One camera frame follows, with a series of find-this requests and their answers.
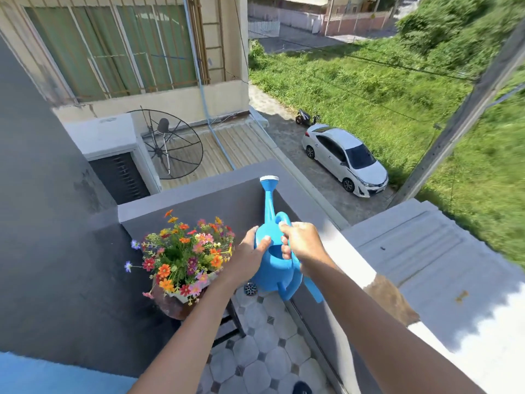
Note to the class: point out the blue plastic watering can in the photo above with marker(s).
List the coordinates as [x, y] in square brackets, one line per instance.
[272, 266]

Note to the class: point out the person's left forearm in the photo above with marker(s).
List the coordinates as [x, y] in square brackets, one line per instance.
[192, 336]

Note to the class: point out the grey concrete utility pole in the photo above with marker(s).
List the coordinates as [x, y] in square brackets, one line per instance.
[463, 114]

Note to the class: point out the white flower pot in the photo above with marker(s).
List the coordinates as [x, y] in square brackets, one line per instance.
[180, 297]

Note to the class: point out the beige corrugated metal roof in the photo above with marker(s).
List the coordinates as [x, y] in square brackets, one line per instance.
[233, 149]

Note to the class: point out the person's left thumb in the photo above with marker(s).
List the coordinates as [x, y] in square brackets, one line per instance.
[263, 243]

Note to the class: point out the white picket fence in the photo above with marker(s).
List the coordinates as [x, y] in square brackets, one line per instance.
[263, 27]

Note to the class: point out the brown round stool top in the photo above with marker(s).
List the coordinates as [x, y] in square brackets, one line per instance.
[172, 308]

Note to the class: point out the grey corrugated roof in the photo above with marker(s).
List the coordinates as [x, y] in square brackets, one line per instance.
[447, 274]

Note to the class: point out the wooden ladder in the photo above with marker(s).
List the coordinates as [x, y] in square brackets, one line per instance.
[211, 40]

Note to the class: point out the blue drain pipe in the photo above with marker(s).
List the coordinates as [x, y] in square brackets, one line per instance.
[201, 82]

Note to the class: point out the black mesh satellite dish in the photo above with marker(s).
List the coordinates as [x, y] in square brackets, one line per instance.
[180, 147]

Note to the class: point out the person's right thumb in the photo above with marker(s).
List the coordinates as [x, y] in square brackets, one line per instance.
[288, 227]

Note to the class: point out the white sedan car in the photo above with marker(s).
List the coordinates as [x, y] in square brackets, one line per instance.
[348, 157]

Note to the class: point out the round metal floor drain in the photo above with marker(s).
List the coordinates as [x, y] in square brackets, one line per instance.
[250, 288]

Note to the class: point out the black metal stool frame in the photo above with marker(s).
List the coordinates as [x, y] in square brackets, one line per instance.
[229, 324]

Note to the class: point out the person's dark shoe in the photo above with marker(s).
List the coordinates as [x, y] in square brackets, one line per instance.
[302, 388]

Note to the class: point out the colourful flower bouquet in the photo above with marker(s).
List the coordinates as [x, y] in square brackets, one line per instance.
[186, 254]

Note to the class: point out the person's right hand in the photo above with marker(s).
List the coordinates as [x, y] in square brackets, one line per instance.
[305, 242]

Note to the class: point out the person's right forearm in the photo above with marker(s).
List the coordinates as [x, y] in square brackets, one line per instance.
[377, 332]

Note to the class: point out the person's left hand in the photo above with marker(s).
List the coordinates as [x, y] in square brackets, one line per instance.
[242, 258]

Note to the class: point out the black motor scooter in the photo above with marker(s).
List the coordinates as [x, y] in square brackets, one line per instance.
[304, 117]

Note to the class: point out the dark louvred vent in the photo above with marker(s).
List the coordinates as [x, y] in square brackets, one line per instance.
[121, 178]

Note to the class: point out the barred window with green curtain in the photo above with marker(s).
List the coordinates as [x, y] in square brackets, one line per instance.
[110, 49]

